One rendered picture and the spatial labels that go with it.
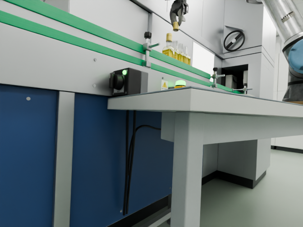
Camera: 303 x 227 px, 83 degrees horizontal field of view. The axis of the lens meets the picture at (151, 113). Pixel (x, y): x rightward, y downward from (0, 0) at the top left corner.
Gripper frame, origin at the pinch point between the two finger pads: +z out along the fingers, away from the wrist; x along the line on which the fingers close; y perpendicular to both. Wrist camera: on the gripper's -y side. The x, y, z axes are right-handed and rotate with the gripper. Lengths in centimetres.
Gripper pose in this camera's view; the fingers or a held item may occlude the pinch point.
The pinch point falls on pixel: (176, 24)
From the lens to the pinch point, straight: 116.0
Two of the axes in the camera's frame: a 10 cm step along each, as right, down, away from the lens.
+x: -7.1, -0.3, 7.0
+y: 7.0, 0.3, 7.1
